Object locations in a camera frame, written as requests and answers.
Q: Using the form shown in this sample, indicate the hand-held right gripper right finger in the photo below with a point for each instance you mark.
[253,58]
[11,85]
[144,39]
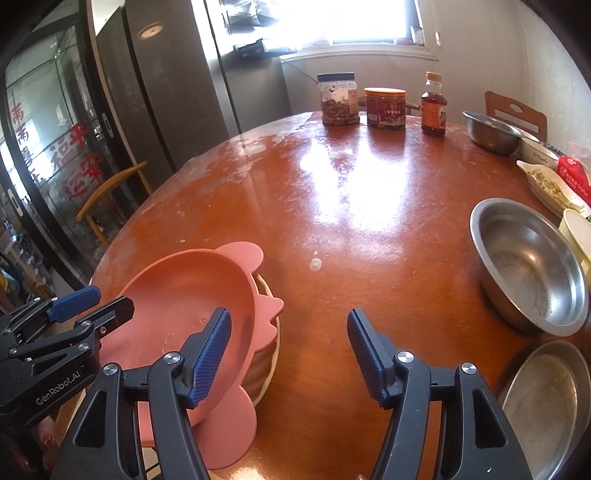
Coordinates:
[364,355]

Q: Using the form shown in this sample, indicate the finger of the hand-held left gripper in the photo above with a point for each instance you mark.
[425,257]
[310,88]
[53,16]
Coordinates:
[113,314]
[74,302]

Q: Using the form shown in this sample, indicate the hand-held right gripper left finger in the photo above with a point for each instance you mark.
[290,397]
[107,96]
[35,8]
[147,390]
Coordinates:
[212,355]

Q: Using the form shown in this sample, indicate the pink silicone plate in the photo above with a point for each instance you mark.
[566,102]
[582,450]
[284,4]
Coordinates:
[184,286]

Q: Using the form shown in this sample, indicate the large steel bowl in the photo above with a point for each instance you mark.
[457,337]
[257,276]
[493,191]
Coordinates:
[521,258]

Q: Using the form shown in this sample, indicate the steel plate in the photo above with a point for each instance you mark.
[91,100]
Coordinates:
[545,406]

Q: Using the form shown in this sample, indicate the person's left hand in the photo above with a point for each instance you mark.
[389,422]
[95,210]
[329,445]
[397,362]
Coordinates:
[48,438]

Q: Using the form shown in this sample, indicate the cream bowl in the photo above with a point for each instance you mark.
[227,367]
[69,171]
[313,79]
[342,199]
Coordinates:
[263,369]

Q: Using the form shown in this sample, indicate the light wooden chair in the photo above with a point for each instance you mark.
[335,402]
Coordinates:
[115,182]

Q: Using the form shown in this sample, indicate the glass door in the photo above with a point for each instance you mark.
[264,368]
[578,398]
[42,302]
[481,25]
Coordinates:
[46,115]

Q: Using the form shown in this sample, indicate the red jar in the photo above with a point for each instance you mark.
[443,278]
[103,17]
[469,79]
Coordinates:
[385,110]

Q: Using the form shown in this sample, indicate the white plate with food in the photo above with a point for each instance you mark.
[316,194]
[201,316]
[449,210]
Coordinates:
[549,184]

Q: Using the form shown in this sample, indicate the grey refrigerator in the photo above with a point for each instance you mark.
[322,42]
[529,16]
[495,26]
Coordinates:
[175,69]

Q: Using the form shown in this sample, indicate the brown sauce bottle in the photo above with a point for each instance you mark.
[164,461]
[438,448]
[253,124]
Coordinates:
[433,110]

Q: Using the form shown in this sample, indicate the small steel bowl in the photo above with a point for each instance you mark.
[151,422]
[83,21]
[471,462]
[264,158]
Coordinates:
[489,134]

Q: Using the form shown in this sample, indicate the black lid plastic jar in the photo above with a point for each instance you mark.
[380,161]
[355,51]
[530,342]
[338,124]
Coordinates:
[339,99]

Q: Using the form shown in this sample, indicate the white printed bowl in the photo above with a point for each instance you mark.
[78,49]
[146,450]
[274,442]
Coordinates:
[538,154]

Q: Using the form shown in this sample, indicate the red packet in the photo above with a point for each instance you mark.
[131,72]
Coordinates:
[575,175]

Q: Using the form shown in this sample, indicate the brown wooden chair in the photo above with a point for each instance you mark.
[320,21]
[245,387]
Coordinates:
[512,110]

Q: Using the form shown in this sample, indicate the window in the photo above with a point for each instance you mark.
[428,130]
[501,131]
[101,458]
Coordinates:
[346,18]

